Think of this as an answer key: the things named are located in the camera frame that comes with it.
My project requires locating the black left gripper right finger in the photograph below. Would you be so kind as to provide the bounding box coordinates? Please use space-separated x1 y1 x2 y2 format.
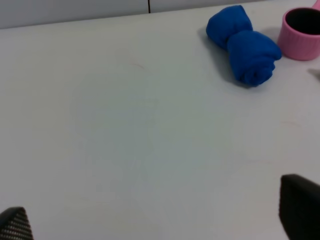
279 174 320 240

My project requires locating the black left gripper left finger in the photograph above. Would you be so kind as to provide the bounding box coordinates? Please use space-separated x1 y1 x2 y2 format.
0 206 34 240

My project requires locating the blue cloth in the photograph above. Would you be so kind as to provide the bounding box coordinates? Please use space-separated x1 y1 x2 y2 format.
205 5 282 87

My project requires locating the pink cup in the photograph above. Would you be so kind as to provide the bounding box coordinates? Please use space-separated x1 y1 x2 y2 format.
277 0 320 61

